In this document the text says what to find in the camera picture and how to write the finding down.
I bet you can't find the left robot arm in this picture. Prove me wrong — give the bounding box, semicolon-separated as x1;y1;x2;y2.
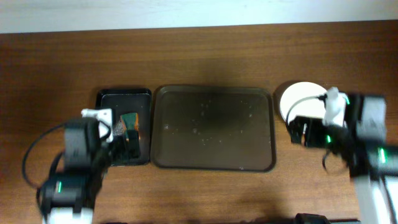
37;114;139;223

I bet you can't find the orange green sponge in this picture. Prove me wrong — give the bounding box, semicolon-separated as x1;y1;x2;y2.
121;113;139;141

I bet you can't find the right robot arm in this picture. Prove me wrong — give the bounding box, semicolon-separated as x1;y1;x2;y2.
285;91;397;223

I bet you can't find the grey plate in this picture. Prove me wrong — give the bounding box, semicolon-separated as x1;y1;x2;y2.
279;82;329;123

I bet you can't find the large brown tray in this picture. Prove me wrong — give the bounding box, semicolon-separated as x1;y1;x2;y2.
150;85;277;172

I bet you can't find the small black tray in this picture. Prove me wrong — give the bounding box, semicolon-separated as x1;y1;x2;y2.
95;88;152;166

